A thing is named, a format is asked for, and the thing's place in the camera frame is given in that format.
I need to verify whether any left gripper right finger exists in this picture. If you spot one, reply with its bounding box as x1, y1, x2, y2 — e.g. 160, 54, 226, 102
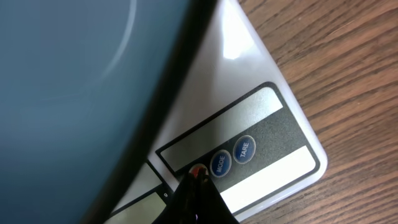
196, 172, 239, 224

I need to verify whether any white digital kitchen scale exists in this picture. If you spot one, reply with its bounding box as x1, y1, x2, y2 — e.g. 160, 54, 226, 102
109, 1, 327, 223

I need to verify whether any blue plastic bowl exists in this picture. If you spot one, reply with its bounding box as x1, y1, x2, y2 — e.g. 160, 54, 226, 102
1, 0, 216, 223

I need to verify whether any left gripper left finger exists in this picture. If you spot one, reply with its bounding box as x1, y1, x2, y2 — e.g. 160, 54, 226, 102
152, 173, 197, 224

